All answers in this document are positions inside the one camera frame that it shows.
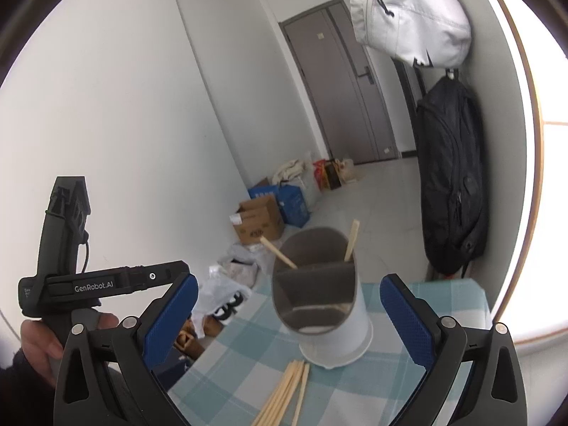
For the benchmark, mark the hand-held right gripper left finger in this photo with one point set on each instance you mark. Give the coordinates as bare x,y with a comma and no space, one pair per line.
171,315

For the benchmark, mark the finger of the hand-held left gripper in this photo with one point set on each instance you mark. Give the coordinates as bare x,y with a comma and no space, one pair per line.
153,276

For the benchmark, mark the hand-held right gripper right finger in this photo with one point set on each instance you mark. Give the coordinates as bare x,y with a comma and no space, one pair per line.
406,319

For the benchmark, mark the white grey utensil holder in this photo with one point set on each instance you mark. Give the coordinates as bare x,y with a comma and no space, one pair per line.
337,337

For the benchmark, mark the light wooden chopstick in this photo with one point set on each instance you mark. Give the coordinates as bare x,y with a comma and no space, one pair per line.
353,239
277,252

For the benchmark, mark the bundle of wooden chopsticks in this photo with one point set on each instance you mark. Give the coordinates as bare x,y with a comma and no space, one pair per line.
279,397

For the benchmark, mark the person's left forearm dark sleeve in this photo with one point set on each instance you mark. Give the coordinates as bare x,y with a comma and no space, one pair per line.
22,397

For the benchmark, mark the person's left hand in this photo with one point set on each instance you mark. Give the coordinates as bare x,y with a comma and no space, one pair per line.
42,346

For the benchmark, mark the brown paper bag with pretzels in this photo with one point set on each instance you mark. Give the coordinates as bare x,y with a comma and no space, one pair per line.
188,341

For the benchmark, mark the white plastic bag black print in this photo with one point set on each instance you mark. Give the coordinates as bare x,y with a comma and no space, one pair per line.
217,297

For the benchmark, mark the dark blue shoe box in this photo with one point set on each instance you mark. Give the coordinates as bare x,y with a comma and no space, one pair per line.
175,370

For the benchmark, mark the crumpled clear plastic bag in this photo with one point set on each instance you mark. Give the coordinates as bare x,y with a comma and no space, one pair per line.
239,264

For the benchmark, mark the teal white checked tablecloth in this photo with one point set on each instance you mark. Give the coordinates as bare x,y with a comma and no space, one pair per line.
355,395

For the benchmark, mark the brown cardboard box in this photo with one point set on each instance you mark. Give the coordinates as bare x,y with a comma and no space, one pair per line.
257,224

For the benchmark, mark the blue cardboard box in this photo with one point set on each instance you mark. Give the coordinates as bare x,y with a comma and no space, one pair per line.
293,204

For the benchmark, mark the dark orange packet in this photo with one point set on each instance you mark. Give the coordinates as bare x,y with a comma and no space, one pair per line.
333,177

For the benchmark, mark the black backpack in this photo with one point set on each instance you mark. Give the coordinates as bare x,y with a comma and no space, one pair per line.
448,164

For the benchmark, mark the red snack bag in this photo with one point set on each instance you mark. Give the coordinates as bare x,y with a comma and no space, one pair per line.
319,173

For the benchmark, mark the beige cloth bag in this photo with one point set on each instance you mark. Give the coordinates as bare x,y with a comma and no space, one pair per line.
288,169

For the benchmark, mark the grey door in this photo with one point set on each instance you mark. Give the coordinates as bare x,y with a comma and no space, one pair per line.
337,88

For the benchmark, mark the white hanging bag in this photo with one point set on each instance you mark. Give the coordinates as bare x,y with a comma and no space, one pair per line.
408,13

